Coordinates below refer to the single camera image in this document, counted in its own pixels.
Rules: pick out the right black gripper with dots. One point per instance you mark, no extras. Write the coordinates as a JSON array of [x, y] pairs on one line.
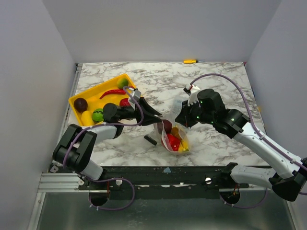
[[184, 115]]

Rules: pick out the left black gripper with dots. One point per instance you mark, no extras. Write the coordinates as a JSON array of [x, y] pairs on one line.
[[146, 107]]

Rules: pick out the dark purple plum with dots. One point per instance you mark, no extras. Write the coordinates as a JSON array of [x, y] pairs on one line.
[[167, 125]]

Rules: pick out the clear zip top bag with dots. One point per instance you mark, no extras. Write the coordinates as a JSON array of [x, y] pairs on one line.
[[160, 132]]

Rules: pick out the yellow banana bunch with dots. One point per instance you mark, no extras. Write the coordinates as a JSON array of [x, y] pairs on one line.
[[181, 135]]

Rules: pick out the red bell pepper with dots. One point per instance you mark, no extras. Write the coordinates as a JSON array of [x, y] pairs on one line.
[[171, 143]]

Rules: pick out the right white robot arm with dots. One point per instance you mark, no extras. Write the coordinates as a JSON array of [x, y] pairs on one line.
[[288, 172]]

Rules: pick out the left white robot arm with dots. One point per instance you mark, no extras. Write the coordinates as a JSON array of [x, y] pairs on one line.
[[75, 148]]

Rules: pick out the clear plastic screw box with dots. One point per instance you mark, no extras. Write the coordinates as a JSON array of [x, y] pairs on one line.
[[176, 106]]

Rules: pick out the black comb-like part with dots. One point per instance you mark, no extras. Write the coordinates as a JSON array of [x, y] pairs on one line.
[[150, 139]]

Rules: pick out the red apple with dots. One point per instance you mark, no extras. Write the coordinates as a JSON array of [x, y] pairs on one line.
[[124, 102]]

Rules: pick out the red chili pepper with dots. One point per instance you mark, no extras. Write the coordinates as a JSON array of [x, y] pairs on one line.
[[115, 91]]

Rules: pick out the green yellow mango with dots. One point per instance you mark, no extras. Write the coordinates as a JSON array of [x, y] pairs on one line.
[[122, 82]]

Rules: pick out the green ball black squiggle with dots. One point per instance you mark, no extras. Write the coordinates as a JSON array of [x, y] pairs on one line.
[[97, 115]]

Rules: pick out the yellow screwdriver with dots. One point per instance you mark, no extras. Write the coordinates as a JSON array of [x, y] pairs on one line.
[[193, 61]]

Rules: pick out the yellow plastic tray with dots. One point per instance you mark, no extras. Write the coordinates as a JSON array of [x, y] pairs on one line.
[[92, 96]]

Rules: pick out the yellow lemon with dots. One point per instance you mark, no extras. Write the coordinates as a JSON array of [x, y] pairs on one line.
[[86, 118]]

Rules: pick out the dark passion fruit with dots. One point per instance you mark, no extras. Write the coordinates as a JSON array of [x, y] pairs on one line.
[[80, 105]]

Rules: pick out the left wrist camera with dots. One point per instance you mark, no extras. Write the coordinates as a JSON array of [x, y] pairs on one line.
[[134, 97]]

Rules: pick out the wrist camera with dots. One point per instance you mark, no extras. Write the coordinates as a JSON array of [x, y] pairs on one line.
[[192, 91], [134, 97]]

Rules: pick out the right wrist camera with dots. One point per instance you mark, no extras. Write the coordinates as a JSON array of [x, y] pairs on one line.
[[192, 91]]

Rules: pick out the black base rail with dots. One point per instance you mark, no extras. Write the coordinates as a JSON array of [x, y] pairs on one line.
[[162, 182]]

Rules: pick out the aluminium extrusion frame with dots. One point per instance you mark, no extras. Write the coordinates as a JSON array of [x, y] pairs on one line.
[[62, 183]]

